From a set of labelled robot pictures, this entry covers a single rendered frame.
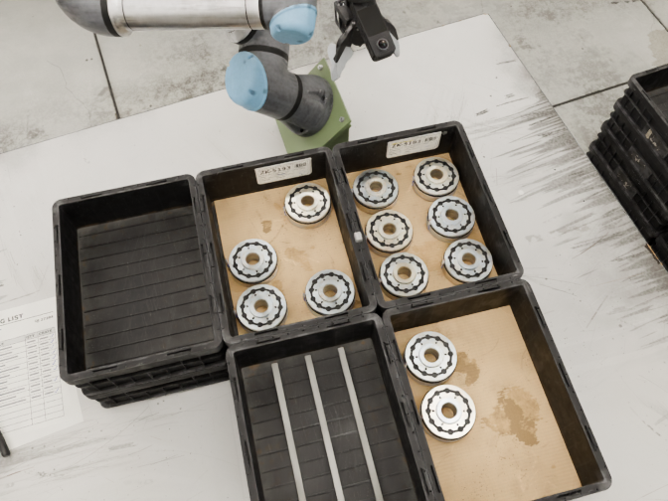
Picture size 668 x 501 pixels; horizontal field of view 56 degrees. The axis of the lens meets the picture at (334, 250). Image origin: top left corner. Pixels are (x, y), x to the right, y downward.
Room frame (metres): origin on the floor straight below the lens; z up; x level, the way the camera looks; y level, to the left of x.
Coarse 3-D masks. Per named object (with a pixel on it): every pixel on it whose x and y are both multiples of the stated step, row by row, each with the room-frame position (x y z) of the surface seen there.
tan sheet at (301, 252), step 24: (264, 192) 0.77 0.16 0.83; (240, 216) 0.71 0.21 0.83; (264, 216) 0.71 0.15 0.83; (240, 240) 0.64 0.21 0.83; (264, 240) 0.64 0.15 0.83; (288, 240) 0.64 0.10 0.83; (312, 240) 0.64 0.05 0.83; (336, 240) 0.64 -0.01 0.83; (288, 264) 0.58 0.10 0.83; (312, 264) 0.58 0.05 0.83; (336, 264) 0.58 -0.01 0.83; (240, 288) 0.53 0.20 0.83; (288, 288) 0.53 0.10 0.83; (288, 312) 0.47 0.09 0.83
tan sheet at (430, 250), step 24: (384, 168) 0.83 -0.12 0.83; (408, 168) 0.83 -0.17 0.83; (408, 192) 0.77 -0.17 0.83; (456, 192) 0.77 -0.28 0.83; (360, 216) 0.70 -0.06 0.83; (408, 216) 0.70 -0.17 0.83; (432, 240) 0.64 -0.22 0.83; (480, 240) 0.64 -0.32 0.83; (432, 264) 0.58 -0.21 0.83; (432, 288) 0.53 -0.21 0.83
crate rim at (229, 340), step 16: (256, 160) 0.79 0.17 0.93; (272, 160) 0.79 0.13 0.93; (208, 176) 0.75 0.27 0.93; (336, 176) 0.74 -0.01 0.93; (208, 224) 0.63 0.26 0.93; (352, 224) 0.63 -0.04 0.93; (208, 240) 0.59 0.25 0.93; (352, 240) 0.59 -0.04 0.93; (368, 288) 0.48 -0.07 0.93; (224, 304) 0.45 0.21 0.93; (224, 320) 0.42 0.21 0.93; (304, 320) 0.42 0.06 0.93; (320, 320) 0.42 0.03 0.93; (336, 320) 0.42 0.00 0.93; (224, 336) 0.39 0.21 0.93; (240, 336) 0.39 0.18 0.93; (256, 336) 0.39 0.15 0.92
